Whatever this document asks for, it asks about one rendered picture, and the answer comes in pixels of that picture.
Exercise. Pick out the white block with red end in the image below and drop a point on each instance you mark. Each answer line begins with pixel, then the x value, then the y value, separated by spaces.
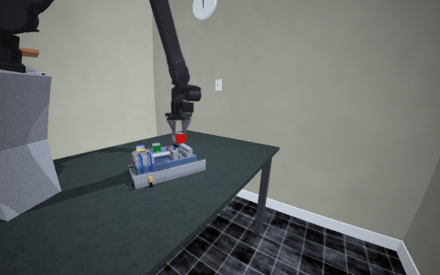
pixel 179 137

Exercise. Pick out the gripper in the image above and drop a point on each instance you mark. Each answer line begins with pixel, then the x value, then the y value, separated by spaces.
pixel 172 122

